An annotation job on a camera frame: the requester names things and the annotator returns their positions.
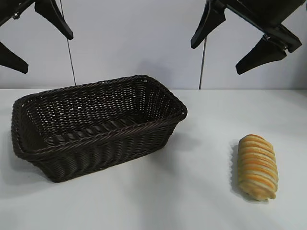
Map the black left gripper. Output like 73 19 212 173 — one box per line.
0 0 73 74

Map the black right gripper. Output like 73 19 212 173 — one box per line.
190 0 307 75

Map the long striped bread loaf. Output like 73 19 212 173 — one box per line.
237 134 277 201

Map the dark brown wicker basket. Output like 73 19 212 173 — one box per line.
11 75 188 184

